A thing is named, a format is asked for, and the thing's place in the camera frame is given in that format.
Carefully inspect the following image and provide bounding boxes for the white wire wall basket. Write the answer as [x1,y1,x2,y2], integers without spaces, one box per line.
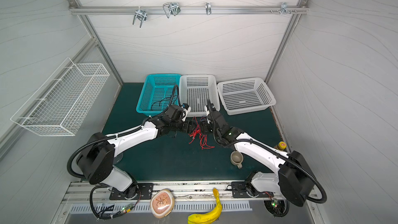
[10,58,109,136]

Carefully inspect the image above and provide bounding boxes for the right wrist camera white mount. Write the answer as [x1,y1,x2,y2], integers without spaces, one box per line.
[206,99,213,121]

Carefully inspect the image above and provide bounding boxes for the black wire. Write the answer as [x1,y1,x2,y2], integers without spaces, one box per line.
[150,96,178,108]

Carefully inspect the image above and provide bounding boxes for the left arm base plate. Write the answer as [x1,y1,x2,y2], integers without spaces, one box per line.
[109,183,154,200]

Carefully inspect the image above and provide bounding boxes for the white perforated basket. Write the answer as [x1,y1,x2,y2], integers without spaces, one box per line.
[217,77,276,116]
[179,74,220,118]

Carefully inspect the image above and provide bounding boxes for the olive ceramic cup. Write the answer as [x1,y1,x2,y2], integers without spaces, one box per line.
[230,151,244,169]

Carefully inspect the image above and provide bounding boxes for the white perforated basket middle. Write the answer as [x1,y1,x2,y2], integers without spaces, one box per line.
[179,74,220,118]

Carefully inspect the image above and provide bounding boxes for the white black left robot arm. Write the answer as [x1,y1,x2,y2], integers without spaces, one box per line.
[69,104,194,198]

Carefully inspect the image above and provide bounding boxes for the white perforated basket right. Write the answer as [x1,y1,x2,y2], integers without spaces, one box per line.
[217,77,276,116]

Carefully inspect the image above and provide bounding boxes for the metal clamp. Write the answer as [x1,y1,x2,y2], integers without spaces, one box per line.
[270,2,297,15]
[132,9,147,28]
[205,2,211,15]
[162,2,181,18]

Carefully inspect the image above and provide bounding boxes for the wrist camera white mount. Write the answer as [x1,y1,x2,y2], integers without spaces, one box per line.
[206,99,213,121]
[181,103,191,122]

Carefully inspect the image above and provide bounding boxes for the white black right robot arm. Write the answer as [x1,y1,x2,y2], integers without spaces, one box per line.
[206,111,326,206]

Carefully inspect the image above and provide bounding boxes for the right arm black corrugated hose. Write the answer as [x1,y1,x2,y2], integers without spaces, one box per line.
[206,99,328,204]

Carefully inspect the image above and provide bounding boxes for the round wooden toy face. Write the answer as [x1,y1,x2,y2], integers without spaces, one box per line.
[150,189,175,219]

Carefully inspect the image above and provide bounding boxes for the aluminium overhead rail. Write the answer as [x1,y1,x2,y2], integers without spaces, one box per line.
[69,5,309,16]

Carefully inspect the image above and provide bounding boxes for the teal perforated basket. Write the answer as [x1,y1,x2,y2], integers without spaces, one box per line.
[136,74,181,116]

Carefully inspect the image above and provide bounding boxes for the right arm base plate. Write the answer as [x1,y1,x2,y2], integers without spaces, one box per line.
[226,181,274,199]

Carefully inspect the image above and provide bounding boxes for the yellow red capped bottle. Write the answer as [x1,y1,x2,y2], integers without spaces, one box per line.
[274,141,287,151]

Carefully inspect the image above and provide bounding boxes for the yellow banana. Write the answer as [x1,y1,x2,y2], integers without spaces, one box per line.
[187,188,223,224]

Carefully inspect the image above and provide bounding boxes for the red wires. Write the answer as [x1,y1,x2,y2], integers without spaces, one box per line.
[188,116,215,150]

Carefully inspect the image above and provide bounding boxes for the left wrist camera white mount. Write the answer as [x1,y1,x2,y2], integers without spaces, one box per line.
[181,103,191,122]

